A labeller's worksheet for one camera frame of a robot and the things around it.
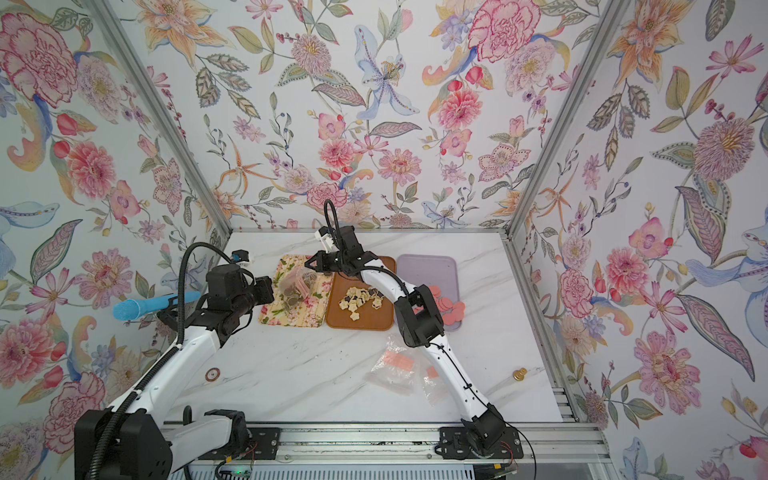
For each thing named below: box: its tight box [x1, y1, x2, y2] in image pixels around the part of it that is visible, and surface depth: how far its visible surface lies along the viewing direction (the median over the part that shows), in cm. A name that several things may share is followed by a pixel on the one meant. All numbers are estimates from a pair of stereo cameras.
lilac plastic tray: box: [396, 255, 462, 331], surface depth 112 cm
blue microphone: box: [113, 291, 202, 321], surface depth 69 cm
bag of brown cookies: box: [280, 266, 318, 309], surface depth 100 cm
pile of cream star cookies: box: [338, 286, 384, 321], surface depth 100 cm
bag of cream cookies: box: [367, 336, 437, 406], surface depth 86 cm
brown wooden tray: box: [326, 255, 396, 331], surface depth 100 cm
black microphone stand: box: [157, 282, 185, 345], surface depth 79 cm
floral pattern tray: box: [258, 255, 334, 328], surface depth 100 cm
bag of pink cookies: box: [422, 365, 448, 408], surface depth 85 cm
